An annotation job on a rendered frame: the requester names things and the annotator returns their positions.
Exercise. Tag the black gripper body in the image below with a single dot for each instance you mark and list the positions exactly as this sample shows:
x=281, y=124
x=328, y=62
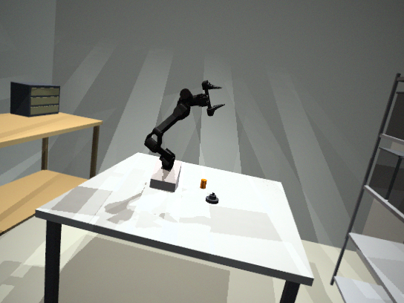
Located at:
x=205, y=87

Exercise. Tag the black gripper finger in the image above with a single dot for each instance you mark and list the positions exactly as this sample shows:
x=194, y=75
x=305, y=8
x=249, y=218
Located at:
x=216, y=107
x=210, y=86

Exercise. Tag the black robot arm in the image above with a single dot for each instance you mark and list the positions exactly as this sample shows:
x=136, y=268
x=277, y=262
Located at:
x=181, y=111

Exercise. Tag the orange knob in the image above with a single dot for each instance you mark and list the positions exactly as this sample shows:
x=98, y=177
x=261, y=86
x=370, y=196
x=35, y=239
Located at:
x=203, y=183

